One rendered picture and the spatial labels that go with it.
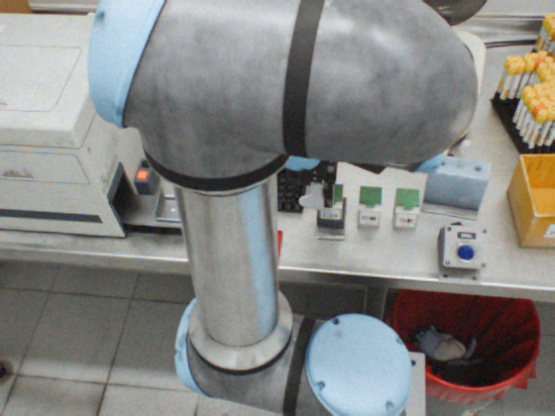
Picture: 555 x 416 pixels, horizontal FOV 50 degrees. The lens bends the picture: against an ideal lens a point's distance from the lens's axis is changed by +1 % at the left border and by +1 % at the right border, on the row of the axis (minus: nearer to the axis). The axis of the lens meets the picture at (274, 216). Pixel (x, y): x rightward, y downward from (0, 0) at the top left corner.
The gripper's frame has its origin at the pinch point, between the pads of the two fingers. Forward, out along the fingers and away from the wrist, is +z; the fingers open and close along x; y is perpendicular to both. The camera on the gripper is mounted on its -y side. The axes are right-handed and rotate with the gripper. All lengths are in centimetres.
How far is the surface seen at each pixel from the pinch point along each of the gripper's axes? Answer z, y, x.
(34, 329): 94, 100, -9
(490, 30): 5, -33, -55
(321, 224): 3.8, 1.6, 2.7
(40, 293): 94, 103, -23
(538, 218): -3.0, -34.0, 3.6
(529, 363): 49, -46, 6
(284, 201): 3.7, 8.9, -2.0
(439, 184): -0.6, -18.9, -4.5
